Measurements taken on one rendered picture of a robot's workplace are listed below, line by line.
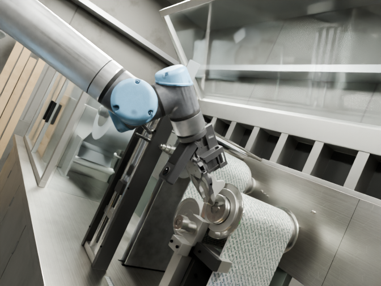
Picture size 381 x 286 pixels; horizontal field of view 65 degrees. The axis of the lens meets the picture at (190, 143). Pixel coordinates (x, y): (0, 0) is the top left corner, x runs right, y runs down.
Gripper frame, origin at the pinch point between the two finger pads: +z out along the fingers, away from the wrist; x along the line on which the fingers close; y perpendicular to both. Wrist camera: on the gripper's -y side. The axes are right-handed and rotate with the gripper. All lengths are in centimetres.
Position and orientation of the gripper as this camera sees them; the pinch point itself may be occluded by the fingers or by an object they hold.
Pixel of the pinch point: (207, 201)
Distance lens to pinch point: 80.1
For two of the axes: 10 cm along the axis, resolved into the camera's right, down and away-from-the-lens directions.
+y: 8.0, -4.6, 3.9
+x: -5.2, -2.1, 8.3
